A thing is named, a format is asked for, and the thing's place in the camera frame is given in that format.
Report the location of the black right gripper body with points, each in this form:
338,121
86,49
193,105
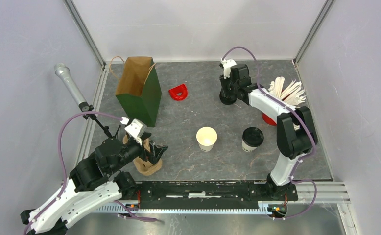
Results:
229,86

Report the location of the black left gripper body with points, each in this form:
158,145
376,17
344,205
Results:
151,155

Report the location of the black coffee cup lid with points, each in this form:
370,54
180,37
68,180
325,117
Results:
253,137

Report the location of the white paper coffee cup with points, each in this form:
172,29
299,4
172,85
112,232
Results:
248,148

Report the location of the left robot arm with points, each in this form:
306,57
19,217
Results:
95,181

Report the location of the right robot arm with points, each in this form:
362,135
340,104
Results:
296,135

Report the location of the stack of black lids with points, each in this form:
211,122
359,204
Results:
227,100

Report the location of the brown cardboard cup carrier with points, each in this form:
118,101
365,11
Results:
145,167

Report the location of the red plastic cup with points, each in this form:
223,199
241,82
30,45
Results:
268,120

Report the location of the green paper bag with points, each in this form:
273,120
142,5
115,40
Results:
139,91

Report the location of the silver microphone on stand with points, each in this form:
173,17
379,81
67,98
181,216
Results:
63,72

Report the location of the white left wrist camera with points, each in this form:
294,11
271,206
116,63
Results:
134,128

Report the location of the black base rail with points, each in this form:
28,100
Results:
182,195

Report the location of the red plastic ring tool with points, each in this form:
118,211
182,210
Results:
178,93

